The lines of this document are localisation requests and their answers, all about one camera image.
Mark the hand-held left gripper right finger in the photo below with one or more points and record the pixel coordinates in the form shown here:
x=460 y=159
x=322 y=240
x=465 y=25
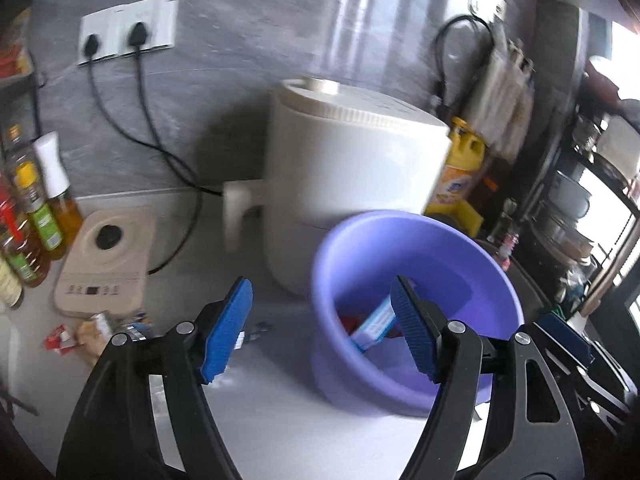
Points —
x=412 y=332

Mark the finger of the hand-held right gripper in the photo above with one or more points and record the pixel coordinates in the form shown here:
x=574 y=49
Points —
x=607 y=395
x=565 y=332

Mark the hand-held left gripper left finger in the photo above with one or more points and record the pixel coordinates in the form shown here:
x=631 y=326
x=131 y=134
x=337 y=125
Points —
x=227 y=330

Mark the blue medicine box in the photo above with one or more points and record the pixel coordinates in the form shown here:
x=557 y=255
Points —
x=372 y=327

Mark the purple plastic bucket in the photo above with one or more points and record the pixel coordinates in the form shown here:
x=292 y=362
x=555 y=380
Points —
x=360 y=260

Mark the red and white wrapper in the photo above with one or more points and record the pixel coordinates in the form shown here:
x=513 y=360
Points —
x=57 y=342

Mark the steel sink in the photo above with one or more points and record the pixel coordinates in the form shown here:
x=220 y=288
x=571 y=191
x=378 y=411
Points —
x=530 y=285

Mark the faucet with pink filter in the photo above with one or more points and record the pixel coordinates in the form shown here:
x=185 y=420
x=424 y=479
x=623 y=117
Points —
x=507 y=245

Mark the beige induction cooker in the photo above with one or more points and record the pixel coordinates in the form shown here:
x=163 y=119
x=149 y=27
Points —
x=110 y=270

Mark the steel pot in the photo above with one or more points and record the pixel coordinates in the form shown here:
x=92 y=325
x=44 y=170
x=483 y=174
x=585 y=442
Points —
x=570 y=195

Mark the yellow detergent bottle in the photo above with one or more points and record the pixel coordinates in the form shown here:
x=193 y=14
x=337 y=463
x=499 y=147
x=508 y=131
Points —
x=457 y=180

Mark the black dish rack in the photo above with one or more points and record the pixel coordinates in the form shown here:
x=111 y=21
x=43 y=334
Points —
x=550 y=150

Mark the white air fryer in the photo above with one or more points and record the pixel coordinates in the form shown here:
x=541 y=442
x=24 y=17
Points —
x=350 y=160

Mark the white top oil sprayer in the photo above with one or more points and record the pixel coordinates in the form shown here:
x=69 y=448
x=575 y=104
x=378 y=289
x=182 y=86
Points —
x=62 y=210

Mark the green label bottle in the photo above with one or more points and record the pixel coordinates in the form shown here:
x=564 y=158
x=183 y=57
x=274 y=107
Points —
x=45 y=225

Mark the oil bottle red label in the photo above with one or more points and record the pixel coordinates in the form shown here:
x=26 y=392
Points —
x=25 y=260

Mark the hanging chopstick packet bag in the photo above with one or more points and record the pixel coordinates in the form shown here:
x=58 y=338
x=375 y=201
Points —
x=492 y=90
x=522 y=110

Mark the yellow snack packet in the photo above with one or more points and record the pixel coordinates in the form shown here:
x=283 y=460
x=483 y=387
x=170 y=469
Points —
x=17 y=45

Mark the white wall socket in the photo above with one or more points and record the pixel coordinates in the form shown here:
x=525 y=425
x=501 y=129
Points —
x=107 y=30
x=160 y=20

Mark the clear wall hook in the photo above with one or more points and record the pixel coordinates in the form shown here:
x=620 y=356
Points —
x=500 y=8

